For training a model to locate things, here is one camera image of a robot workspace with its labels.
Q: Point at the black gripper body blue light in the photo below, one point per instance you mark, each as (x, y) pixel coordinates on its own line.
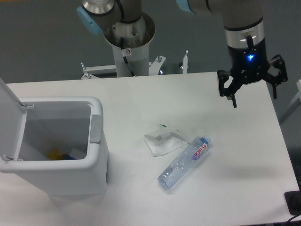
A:
(249, 65)

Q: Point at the white plastic wrapper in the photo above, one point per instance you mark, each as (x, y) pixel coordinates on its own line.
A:
(164, 140)

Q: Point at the clear plastic water bottle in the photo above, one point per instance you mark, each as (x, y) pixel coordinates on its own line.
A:
(186, 160)

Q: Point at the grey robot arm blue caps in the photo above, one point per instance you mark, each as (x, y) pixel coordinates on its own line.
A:
(242, 20)

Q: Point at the white trash can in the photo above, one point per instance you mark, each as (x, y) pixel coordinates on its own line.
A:
(74, 126)

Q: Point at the blue trash in bin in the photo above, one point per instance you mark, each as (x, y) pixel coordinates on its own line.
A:
(67, 157)

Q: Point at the yellow trash in bin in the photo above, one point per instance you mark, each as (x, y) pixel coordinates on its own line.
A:
(56, 155)

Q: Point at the white trash can lid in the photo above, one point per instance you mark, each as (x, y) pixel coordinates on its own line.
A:
(12, 123)

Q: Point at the black device at table corner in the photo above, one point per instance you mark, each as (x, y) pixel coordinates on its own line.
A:
(293, 201)

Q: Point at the white frame at right edge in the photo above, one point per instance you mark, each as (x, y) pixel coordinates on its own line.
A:
(294, 103)

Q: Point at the white metal base frame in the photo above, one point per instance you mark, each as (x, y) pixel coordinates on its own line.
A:
(154, 68)

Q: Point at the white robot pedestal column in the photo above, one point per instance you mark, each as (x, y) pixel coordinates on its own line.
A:
(130, 44)

